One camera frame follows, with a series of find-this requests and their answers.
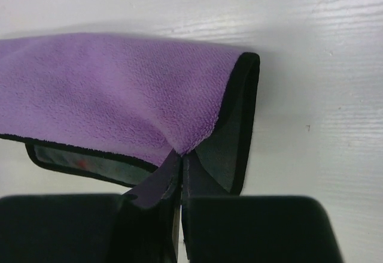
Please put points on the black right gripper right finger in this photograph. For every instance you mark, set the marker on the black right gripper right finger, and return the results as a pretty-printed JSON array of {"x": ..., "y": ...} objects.
[{"x": 219, "y": 227}]

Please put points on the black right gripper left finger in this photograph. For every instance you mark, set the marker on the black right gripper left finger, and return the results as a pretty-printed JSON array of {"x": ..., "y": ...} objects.
[{"x": 138, "y": 226}]

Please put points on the purple microfiber towel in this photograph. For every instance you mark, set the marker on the purple microfiber towel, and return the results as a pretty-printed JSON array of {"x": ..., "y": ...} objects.
[{"x": 112, "y": 107}]

